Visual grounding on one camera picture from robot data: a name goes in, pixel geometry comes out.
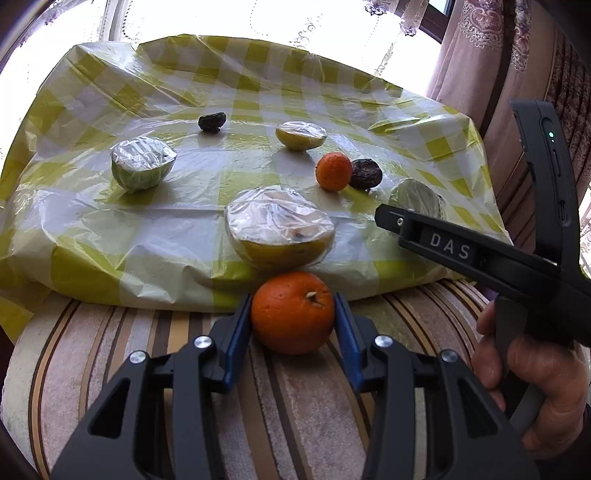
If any person's right hand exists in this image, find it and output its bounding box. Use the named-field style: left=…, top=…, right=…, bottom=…
left=475, top=301, right=591, bottom=461

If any large orange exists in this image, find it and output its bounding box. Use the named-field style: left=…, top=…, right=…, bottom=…
left=250, top=271, right=336, bottom=356

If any wrapped pale fruit half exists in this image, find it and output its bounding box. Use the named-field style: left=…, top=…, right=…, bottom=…
left=389, top=178, right=446, bottom=222

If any yellow checkered plastic tablecloth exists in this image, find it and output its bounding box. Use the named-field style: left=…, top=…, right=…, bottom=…
left=0, top=34, right=513, bottom=344

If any striped beige sofa cushion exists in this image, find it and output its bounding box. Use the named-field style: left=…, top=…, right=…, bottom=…
left=0, top=276, right=509, bottom=480

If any small mandarin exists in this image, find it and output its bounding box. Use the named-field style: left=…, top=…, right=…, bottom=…
left=315, top=152, right=353, bottom=192

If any large wrapped yellow fruit half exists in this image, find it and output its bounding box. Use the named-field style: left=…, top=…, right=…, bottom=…
left=224, top=186, right=336, bottom=271

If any wrapped green fruit half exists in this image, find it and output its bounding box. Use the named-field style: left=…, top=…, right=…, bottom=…
left=110, top=136, right=178, bottom=194

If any dark window frame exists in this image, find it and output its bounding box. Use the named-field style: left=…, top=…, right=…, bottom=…
left=418, top=0, right=462, bottom=35

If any small yellow fruit half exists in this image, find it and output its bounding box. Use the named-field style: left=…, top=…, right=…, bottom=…
left=275, top=121, right=328, bottom=151

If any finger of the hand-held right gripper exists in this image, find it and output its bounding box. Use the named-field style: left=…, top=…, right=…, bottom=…
left=374, top=204, right=563, bottom=297

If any dark brown round fruit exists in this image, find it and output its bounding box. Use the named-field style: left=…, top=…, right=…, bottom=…
left=349, top=158, right=383, bottom=189

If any brown patterned sofa backrest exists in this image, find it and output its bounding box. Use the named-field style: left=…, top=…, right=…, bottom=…
left=480, top=28, right=591, bottom=259

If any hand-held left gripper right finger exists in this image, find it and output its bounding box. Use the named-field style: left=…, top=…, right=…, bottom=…
left=333, top=292, right=541, bottom=480

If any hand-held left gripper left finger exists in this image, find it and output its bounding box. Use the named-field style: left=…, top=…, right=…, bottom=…
left=51, top=292, right=254, bottom=480

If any small black dried fruit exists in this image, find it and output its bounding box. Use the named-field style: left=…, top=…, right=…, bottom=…
left=198, top=112, right=227, bottom=134

